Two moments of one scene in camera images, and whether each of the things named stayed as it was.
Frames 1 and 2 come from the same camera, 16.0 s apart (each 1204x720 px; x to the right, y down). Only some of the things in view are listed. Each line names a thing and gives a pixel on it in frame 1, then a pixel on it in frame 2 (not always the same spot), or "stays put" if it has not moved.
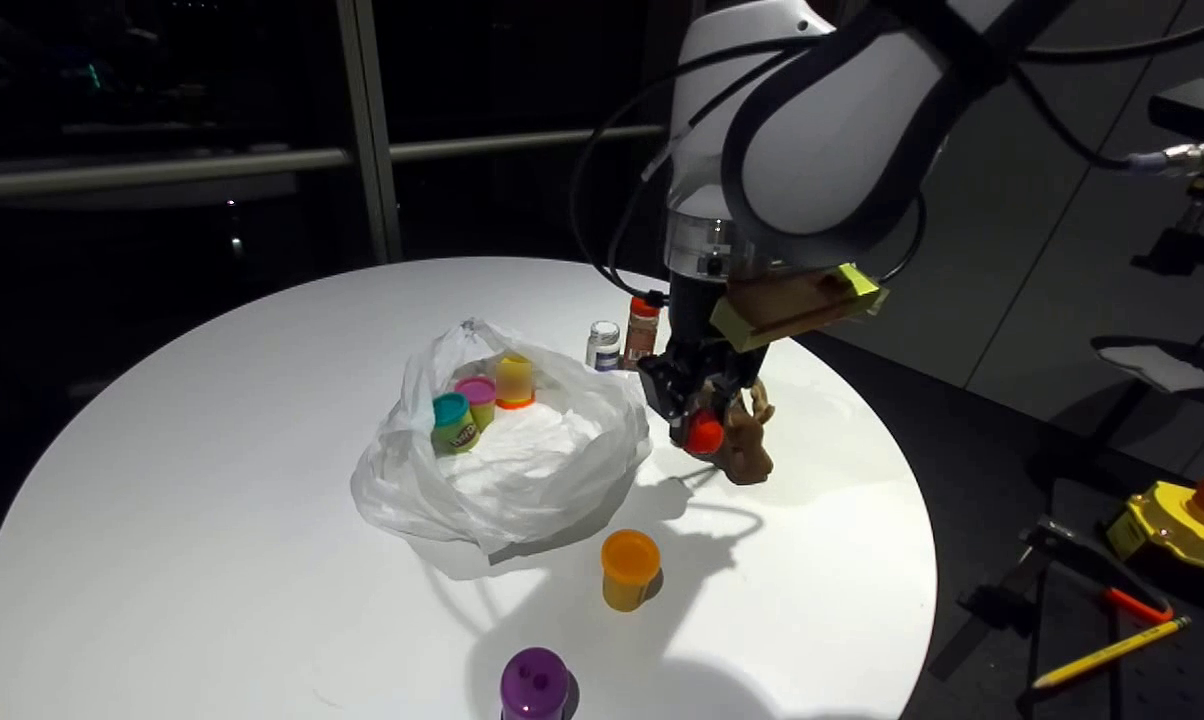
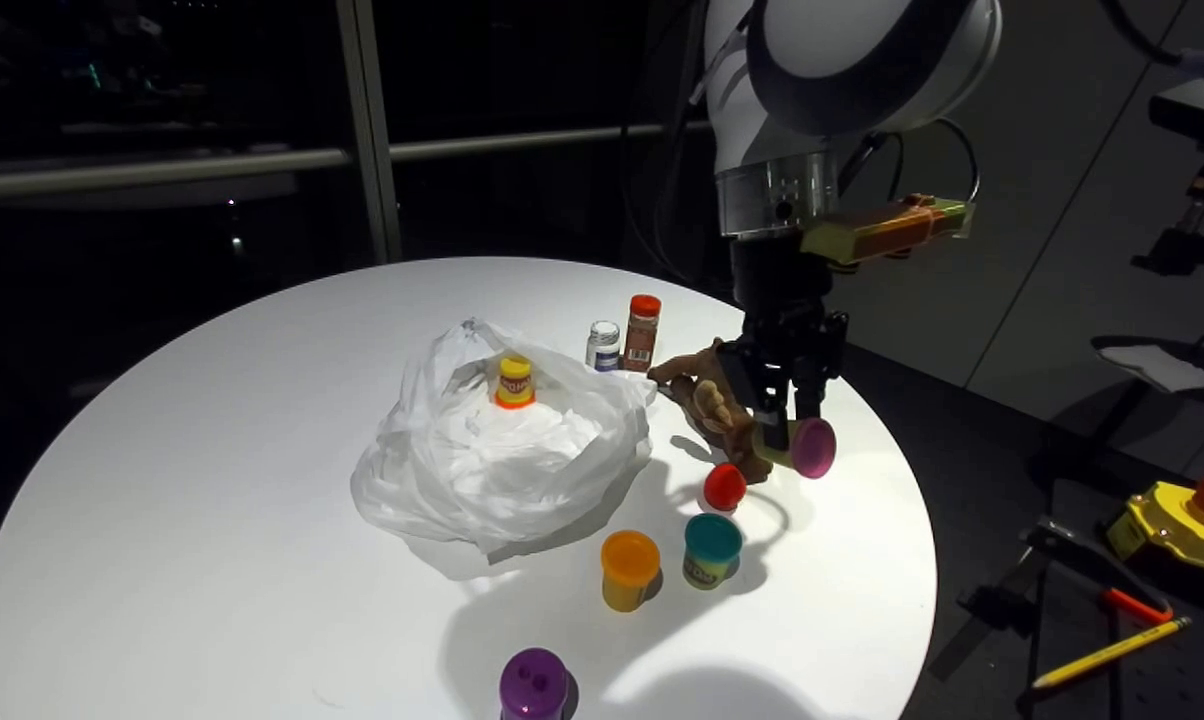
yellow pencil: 1116,648 stays put
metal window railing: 298,161 stays put
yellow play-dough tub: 519,394 stays put
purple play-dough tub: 536,686 stays put
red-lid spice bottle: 640,326 stays put
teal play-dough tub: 452,427 -> 712,548
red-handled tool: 1115,582 stays put
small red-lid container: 702,432 -> 726,487
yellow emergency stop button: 1166,515 stays put
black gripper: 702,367 -> 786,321
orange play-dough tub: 630,569 stays put
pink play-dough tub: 479,389 -> 808,446
